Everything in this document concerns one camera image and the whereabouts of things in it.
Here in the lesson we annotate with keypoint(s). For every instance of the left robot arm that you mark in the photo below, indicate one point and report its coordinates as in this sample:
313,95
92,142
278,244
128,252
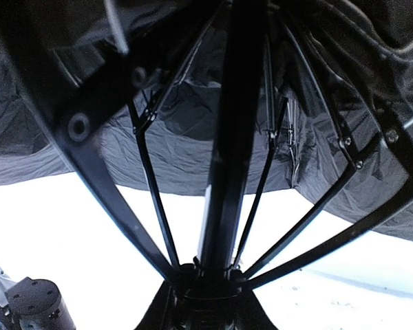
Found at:
32,304

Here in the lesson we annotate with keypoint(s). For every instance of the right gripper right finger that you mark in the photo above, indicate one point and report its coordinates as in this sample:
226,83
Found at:
253,315

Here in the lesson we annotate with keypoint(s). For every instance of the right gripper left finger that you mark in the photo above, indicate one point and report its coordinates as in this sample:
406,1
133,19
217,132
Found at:
158,314

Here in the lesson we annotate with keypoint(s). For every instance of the cream and black umbrella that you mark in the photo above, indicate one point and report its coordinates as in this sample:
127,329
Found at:
231,142

